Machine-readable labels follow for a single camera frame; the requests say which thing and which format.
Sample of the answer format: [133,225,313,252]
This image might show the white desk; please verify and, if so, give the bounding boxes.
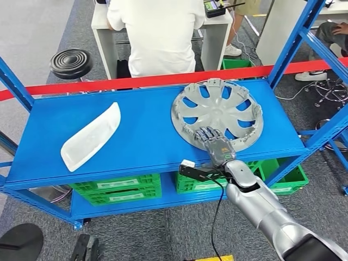
[91,0,234,80]

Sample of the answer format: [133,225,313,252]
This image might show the black round stool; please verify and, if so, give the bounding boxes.
[50,47,94,82]

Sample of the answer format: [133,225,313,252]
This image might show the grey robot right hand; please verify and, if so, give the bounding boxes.
[194,126,236,169]

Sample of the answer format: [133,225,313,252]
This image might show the white plastic trim part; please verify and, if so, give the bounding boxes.
[60,102,122,173]

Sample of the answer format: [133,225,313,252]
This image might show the black camera cable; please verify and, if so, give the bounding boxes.
[205,175,226,261]

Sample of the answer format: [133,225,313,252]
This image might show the red barrier belt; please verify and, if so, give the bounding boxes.
[0,57,348,102]

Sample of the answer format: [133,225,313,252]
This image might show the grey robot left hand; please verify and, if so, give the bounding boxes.
[69,234,105,261]

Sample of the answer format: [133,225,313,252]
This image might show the white table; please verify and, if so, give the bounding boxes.
[255,0,348,66]

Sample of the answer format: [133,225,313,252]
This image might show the grey plastic wheel hubcap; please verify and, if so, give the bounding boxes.
[171,78,264,153]

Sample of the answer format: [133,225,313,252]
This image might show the blue metal shelf rack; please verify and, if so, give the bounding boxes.
[0,0,348,231]

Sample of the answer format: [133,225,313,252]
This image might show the chrome chair base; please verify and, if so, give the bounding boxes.
[306,78,348,109]

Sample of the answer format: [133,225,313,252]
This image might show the person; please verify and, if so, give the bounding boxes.
[224,0,262,58]
[294,21,348,82]
[106,0,206,78]

